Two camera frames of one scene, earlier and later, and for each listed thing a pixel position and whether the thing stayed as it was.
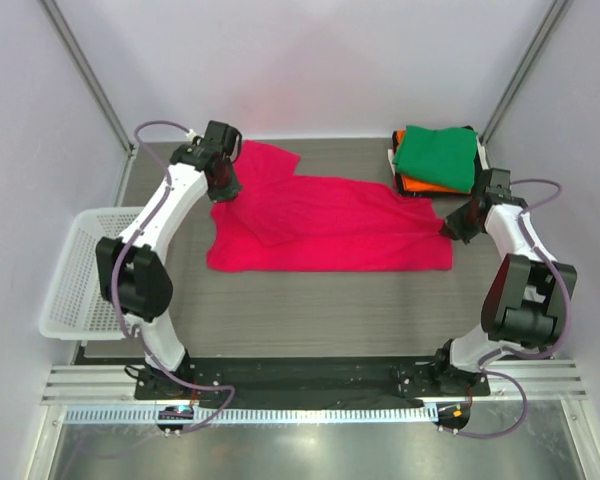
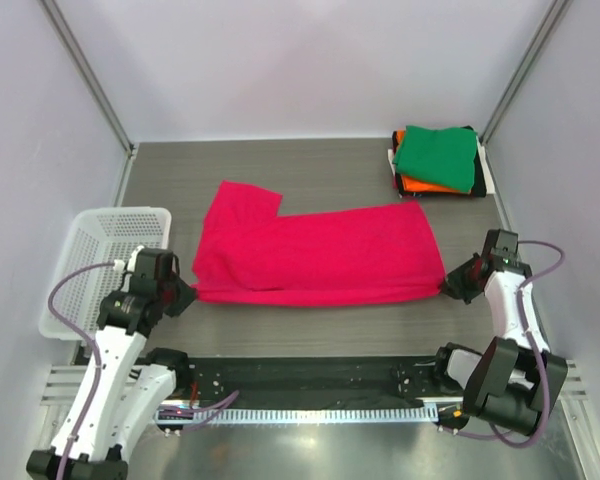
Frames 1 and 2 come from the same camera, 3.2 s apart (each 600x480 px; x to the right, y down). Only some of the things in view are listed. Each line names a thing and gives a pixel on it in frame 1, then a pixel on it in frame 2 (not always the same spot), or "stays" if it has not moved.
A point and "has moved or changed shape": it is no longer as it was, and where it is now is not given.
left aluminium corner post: x=87 y=71 stays
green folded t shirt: x=442 y=157 stays
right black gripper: x=452 y=225 to x=453 y=285
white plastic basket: x=75 y=309 stays
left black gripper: x=230 y=192 to x=186 y=296
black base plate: x=309 y=379 stays
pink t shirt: x=281 y=222 has moved or changed shape
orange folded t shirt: x=418 y=185 stays
